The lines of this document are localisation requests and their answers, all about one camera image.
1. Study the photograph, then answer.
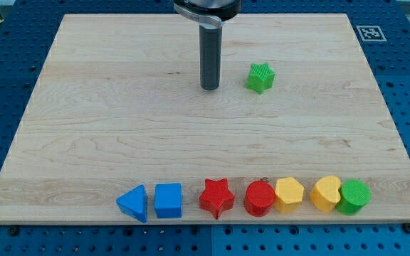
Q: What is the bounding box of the blue cube block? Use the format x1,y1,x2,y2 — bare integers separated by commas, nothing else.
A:
154,183,182,218

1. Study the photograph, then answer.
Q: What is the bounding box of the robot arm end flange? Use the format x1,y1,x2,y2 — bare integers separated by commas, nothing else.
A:
174,0,242,29

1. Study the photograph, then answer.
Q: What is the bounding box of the blue triangle block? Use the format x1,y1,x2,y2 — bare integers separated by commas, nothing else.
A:
116,185,147,223

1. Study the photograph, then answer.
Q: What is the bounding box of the white fiducial marker tag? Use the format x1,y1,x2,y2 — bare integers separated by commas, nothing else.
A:
356,25,387,42

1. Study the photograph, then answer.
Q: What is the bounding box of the red star block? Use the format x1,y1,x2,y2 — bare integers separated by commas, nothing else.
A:
199,178,235,220

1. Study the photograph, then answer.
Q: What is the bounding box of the yellow hexagon block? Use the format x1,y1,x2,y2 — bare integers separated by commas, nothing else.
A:
273,177,304,214

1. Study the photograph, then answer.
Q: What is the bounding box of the green cylinder block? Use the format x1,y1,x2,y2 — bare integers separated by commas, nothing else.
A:
335,179,372,215

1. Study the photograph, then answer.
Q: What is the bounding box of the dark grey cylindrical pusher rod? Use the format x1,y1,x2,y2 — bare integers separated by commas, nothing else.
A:
199,26,222,91

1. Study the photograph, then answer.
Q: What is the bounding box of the red cylinder block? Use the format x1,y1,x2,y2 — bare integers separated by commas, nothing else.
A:
243,181,275,217

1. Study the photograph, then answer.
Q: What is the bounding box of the yellow heart block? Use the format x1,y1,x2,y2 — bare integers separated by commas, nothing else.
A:
310,176,341,213

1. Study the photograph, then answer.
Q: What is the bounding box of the light wooden board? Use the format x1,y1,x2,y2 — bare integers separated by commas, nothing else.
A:
0,14,410,225

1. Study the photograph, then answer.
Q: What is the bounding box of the green star block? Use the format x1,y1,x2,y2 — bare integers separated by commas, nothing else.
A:
246,63,275,95

